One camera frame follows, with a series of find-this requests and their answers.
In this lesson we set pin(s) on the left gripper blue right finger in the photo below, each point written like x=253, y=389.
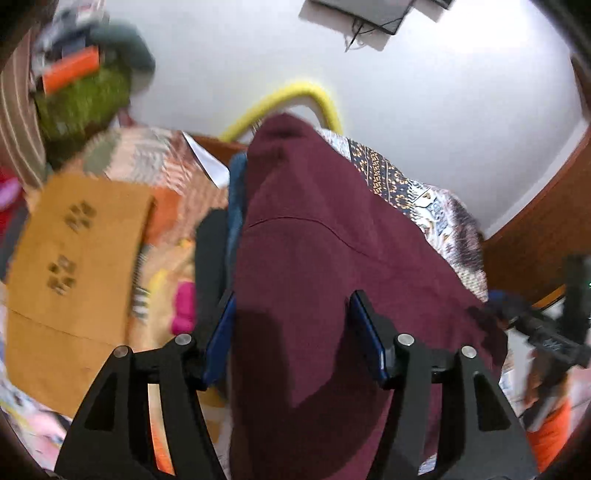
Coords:
x=360, y=318

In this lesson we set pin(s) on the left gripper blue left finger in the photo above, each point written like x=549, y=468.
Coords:
x=219, y=341

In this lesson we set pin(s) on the maroon button shirt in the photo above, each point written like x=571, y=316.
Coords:
x=303, y=403

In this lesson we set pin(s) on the orange sleeve forearm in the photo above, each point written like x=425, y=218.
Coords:
x=548, y=441

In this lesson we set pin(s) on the wooden door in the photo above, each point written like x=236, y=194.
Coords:
x=525, y=257

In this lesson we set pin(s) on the folded black garment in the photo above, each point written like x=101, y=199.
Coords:
x=209, y=262

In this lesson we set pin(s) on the patchwork patterned bed cover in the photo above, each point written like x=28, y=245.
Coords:
x=443, y=218

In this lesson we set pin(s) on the folded blue jeans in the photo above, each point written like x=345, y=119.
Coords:
x=236, y=211

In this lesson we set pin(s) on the wooden lap desk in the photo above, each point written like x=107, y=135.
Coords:
x=69, y=286

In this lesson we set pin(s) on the striped red beige curtain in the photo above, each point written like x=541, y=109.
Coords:
x=22, y=149

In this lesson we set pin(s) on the orange box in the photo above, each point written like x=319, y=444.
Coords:
x=71, y=68

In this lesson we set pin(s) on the yellow foam bed rail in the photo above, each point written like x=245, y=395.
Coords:
x=296, y=93

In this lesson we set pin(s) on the small black wall monitor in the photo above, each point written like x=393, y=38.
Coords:
x=383, y=15

